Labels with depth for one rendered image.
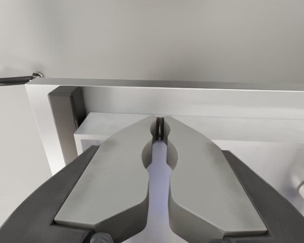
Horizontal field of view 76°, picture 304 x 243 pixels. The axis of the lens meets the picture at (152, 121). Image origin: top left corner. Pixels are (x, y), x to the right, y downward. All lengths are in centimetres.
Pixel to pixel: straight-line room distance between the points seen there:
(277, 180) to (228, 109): 9
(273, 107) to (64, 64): 107
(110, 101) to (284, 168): 17
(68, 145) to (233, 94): 14
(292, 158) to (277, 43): 98
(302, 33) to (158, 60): 68
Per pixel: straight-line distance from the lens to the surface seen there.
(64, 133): 17
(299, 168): 23
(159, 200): 23
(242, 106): 17
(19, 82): 121
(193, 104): 16
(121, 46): 105
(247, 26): 110
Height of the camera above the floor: 103
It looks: 62 degrees down
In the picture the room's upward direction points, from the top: 175 degrees counter-clockwise
